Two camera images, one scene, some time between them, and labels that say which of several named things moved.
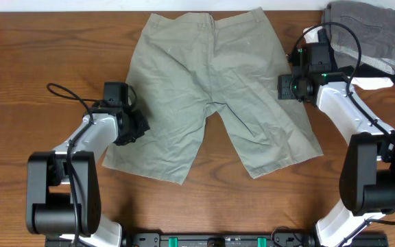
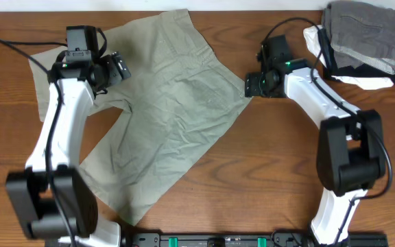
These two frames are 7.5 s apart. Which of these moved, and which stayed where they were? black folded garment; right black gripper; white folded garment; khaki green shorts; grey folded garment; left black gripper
Moved: right black gripper; khaki green shorts; left black gripper
Stayed: white folded garment; black folded garment; grey folded garment
